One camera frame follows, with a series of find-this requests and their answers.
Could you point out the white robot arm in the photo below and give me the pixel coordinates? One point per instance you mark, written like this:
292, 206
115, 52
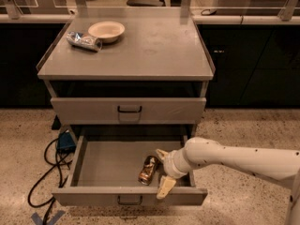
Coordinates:
279, 166

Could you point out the blue power adapter box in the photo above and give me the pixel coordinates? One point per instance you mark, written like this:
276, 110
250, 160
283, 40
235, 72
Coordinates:
65, 143

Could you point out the black office chair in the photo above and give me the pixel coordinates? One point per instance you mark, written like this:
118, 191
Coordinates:
146, 3

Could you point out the open grey middle drawer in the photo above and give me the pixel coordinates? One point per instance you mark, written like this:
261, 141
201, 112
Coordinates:
105, 172

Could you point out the closed grey upper drawer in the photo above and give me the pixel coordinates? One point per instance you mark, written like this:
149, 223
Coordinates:
128, 110

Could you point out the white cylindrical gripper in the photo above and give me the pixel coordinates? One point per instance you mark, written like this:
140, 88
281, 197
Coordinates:
170, 165

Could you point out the grey metal drawer cabinet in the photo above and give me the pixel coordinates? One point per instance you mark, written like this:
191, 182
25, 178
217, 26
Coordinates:
160, 55

